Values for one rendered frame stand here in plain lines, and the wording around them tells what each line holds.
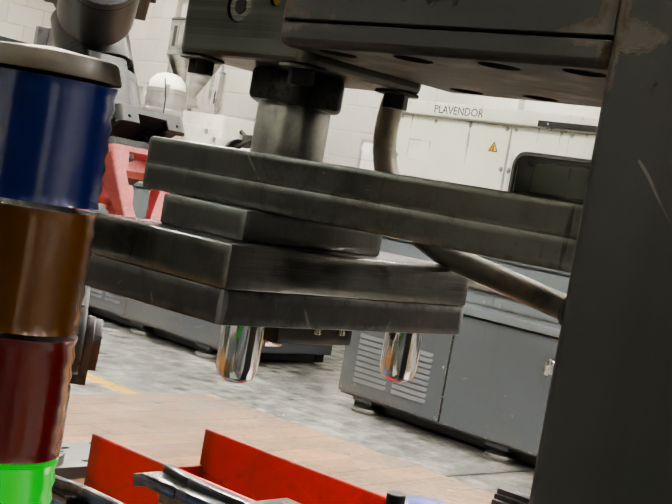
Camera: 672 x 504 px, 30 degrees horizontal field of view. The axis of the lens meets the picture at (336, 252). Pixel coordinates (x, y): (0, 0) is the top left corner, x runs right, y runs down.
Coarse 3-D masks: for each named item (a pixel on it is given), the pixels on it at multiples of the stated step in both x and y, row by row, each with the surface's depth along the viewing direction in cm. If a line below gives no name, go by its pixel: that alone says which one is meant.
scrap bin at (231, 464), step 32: (96, 448) 93; (128, 448) 91; (224, 448) 101; (256, 448) 99; (96, 480) 93; (128, 480) 91; (224, 480) 101; (256, 480) 98; (288, 480) 96; (320, 480) 94
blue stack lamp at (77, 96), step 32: (0, 96) 33; (32, 96) 33; (64, 96) 33; (96, 96) 34; (0, 128) 33; (32, 128) 33; (64, 128) 33; (96, 128) 34; (0, 160) 33; (32, 160) 33; (64, 160) 33; (96, 160) 34; (0, 192) 33; (32, 192) 33; (64, 192) 33; (96, 192) 34
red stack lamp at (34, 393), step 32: (0, 352) 33; (32, 352) 33; (64, 352) 34; (0, 384) 33; (32, 384) 33; (64, 384) 34; (0, 416) 33; (32, 416) 34; (64, 416) 35; (0, 448) 33; (32, 448) 34
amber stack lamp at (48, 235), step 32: (0, 224) 33; (32, 224) 33; (64, 224) 33; (0, 256) 33; (32, 256) 33; (64, 256) 34; (0, 288) 33; (32, 288) 33; (64, 288) 34; (0, 320) 33; (32, 320) 33; (64, 320) 34
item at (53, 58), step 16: (0, 48) 33; (16, 48) 33; (32, 48) 33; (48, 48) 33; (0, 64) 33; (16, 64) 33; (32, 64) 32; (48, 64) 33; (64, 64) 33; (80, 64) 33; (96, 64) 33; (112, 64) 34; (80, 80) 34; (96, 80) 33; (112, 80) 34
